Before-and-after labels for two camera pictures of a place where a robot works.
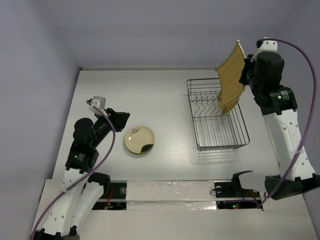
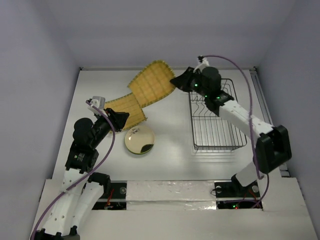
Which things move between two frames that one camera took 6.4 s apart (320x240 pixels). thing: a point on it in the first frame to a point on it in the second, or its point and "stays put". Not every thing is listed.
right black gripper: [246, 73] to [189, 80]
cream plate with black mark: [139, 139] stays put
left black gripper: [118, 119] stays put
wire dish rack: [213, 129] stays put
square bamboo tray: [229, 72] to [152, 83]
